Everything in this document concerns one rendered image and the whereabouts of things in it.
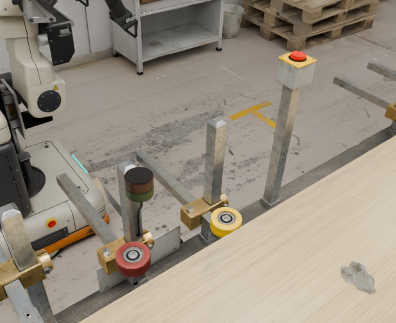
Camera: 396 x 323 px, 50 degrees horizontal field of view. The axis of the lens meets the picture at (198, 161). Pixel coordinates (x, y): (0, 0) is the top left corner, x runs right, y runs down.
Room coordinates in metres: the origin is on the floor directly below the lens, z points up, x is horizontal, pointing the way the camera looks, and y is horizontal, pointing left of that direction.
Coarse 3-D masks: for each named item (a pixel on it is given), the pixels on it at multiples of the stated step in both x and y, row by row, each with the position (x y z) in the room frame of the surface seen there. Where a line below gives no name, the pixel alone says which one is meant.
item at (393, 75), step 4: (368, 64) 1.86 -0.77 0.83; (372, 64) 1.85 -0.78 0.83; (376, 64) 1.85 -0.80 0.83; (368, 68) 1.85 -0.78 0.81; (372, 68) 1.84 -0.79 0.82; (376, 68) 1.83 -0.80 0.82; (380, 68) 1.81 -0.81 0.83; (384, 68) 1.81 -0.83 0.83; (388, 68) 1.81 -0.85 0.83; (380, 72) 1.81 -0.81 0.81; (384, 72) 1.79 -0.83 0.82; (388, 72) 1.78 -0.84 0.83; (392, 72) 1.77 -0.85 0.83; (388, 76) 1.77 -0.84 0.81; (392, 76) 1.76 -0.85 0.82
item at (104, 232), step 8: (56, 176) 0.94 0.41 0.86; (64, 176) 0.94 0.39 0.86; (64, 184) 0.91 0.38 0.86; (72, 184) 0.91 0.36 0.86; (64, 192) 0.90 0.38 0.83; (72, 192) 0.87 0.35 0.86; (80, 192) 0.88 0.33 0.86; (72, 200) 0.85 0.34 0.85; (80, 200) 0.84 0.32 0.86; (80, 208) 0.82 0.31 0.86; (88, 208) 0.81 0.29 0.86; (88, 216) 0.79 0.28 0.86; (96, 216) 0.79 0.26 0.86; (96, 224) 0.76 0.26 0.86; (104, 224) 0.76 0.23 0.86; (96, 232) 0.75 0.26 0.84; (104, 232) 0.73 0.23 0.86; (112, 232) 0.73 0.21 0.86; (104, 240) 0.71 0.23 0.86; (112, 240) 0.71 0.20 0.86; (136, 280) 0.61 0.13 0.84
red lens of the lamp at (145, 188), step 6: (132, 168) 0.69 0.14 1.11; (126, 180) 0.65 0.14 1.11; (126, 186) 0.65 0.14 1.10; (132, 186) 0.64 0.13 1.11; (138, 186) 0.64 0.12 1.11; (144, 186) 0.64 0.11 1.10; (150, 186) 0.65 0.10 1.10; (132, 192) 0.64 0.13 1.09; (138, 192) 0.64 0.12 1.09; (144, 192) 0.64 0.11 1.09
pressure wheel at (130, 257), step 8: (120, 248) 0.65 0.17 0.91; (128, 248) 0.65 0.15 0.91; (136, 248) 0.65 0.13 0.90; (144, 248) 0.65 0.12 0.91; (120, 256) 0.62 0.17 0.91; (128, 256) 0.63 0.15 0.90; (136, 256) 0.63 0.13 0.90; (144, 256) 0.62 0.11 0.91; (120, 264) 0.60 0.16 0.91; (128, 264) 0.60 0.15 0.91; (136, 264) 0.60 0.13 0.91; (144, 264) 0.60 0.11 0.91; (120, 272) 0.60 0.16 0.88; (128, 272) 0.59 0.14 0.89; (136, 272) 0.59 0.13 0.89; (144, 272) 0.60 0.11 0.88
